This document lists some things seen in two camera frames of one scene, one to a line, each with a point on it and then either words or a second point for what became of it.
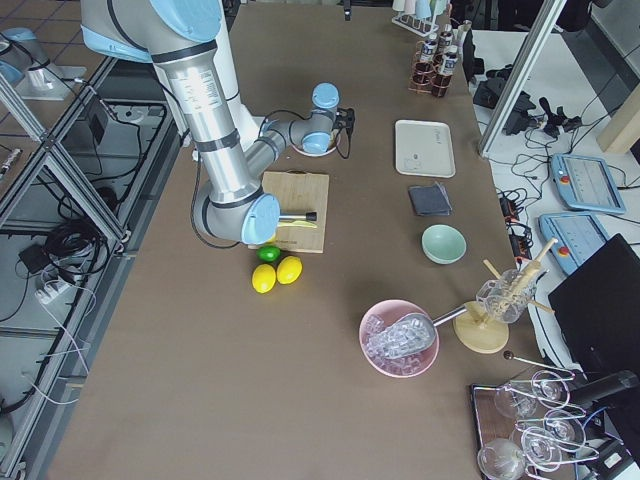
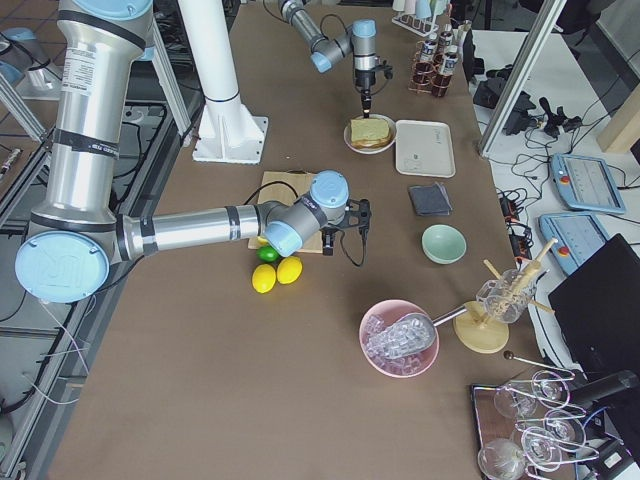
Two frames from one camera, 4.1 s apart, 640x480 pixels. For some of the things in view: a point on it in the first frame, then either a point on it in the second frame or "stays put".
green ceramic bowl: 443,244 stays put
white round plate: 298,130 to 370,150
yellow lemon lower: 263,278 stays put
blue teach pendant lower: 579,235 stays put
